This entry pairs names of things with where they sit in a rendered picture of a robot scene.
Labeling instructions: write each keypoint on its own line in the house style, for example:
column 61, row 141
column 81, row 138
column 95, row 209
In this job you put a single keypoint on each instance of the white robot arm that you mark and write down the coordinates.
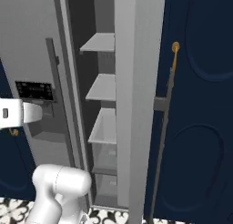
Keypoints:
column 57, row 188

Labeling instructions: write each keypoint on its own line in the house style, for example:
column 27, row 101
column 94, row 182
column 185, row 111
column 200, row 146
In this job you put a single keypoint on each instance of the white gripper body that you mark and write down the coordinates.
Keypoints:
column 32, row 112

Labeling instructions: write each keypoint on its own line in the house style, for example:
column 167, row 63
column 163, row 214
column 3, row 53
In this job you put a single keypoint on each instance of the grey fridge door with dispenser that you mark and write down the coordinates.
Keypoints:
column 27, row 36

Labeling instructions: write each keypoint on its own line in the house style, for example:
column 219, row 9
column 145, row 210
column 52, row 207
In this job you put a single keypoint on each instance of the tall navy cupboard door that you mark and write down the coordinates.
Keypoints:
column 200, row 112

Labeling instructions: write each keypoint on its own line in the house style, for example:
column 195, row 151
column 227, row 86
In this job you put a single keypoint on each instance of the grey fridge body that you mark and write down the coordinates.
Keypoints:
column 86, row 18

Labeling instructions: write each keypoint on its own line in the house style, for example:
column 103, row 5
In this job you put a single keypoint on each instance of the plain grey fridge door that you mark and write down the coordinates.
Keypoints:
column 130, row 82

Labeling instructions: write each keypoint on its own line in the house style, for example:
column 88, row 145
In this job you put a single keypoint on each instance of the wide grey fridge shelf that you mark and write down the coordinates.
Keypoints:
column 103, row 88

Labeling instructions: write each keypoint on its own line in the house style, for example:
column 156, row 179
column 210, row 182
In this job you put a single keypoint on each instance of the small grey fridge shelf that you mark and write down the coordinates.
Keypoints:
column 100, row 42

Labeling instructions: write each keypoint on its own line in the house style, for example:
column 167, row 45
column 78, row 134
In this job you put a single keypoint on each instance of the small navy cupboard door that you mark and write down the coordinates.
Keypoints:
column 13, row 167

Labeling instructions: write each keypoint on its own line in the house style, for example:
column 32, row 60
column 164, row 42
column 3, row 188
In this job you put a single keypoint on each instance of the small gold cupboard knob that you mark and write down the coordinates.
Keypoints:
column 14, row 132

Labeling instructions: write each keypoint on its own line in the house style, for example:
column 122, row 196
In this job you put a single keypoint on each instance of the low clear fridge drawer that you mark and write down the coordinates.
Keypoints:
column 106, row 186

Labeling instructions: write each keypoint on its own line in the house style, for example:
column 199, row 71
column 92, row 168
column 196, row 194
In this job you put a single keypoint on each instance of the tall clear fridge drawer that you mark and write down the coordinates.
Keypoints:
column 104, row 133

